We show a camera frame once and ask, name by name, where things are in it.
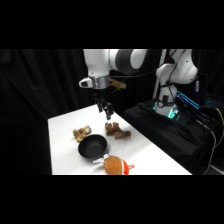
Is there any black bowl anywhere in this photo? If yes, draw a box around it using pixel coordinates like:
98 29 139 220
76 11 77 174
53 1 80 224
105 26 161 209
77 133 108 159

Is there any yellow cable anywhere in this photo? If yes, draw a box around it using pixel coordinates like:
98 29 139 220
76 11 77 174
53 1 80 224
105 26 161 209
215 107 224 130

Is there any black robot stand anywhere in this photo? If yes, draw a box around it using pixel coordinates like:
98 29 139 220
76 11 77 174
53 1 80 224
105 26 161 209
122 99 224 176

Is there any black cable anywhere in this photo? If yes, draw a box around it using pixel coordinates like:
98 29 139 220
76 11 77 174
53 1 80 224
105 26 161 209
186 109 219 176

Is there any tan plush toy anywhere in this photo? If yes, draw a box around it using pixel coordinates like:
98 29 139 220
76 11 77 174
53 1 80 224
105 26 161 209
72 124 93 144

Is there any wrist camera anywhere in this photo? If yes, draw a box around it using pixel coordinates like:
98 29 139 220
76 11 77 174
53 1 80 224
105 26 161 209
78 76 95 90

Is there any brown potato plush toy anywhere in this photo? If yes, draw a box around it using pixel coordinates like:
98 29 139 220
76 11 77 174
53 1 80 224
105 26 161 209
92 153 136 176

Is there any brown plush teddy bear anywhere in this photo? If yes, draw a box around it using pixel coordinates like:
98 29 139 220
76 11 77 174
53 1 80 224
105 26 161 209
104 121 132 141

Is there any black curtain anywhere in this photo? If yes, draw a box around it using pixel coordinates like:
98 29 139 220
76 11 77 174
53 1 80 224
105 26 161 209
0 49 224 176

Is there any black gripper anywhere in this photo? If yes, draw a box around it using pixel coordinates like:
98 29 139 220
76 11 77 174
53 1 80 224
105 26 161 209
93 87 115 121

